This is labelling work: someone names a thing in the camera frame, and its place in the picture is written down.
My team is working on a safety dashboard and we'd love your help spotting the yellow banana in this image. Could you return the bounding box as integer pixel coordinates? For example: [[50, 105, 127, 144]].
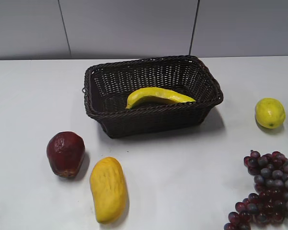
[[126, 87, 195, 109]]

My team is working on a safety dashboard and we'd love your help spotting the black wicker basket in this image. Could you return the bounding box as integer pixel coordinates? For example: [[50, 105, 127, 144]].
[[83, 56, 224, 138]]

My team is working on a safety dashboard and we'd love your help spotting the yellow mango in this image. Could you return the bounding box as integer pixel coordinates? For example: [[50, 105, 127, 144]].
[[90, 157, 127, 224]]

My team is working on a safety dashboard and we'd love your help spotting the dark red apple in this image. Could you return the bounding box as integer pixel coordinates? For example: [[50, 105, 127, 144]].
[[46, 131, 85, 178]]

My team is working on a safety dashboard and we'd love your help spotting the yellow lemon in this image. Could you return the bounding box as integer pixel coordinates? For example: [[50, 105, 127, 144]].
[[255, 98, 286, 129]]

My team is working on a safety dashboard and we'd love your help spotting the purple grape bunch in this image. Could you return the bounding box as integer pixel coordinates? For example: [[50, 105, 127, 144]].
[[224, 150, 288, 230]]

